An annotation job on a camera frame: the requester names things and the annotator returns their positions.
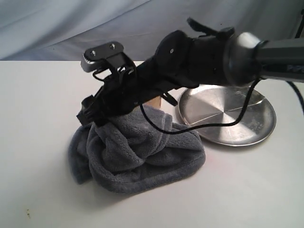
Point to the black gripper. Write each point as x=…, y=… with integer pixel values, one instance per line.
x=129, y=86

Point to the grey fleece towel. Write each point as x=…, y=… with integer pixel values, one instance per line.
x=131, y=155

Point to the light wooden block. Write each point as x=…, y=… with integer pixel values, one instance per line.
x=155, y=102

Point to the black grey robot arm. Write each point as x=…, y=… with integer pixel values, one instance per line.
x=217, y=58

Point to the grey fabric backdrop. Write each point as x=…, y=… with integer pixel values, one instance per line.
x=63, y=29

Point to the round stainless steel plate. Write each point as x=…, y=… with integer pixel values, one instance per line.
x=209, y=104

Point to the black stand pole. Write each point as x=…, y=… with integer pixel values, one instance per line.
x=300, y=29

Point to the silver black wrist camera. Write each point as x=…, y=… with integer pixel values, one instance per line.
x=95, y=57

